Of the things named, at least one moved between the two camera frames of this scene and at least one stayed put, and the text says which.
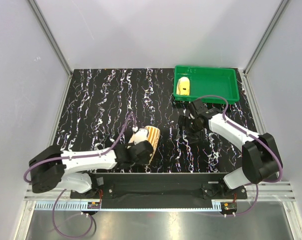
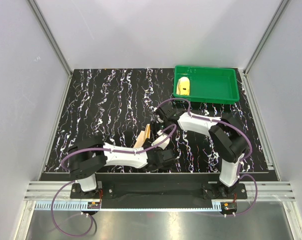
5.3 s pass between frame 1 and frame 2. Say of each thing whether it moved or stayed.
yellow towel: stayed
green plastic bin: stayed
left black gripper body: moved
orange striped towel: moved
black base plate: stayed
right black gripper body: moved
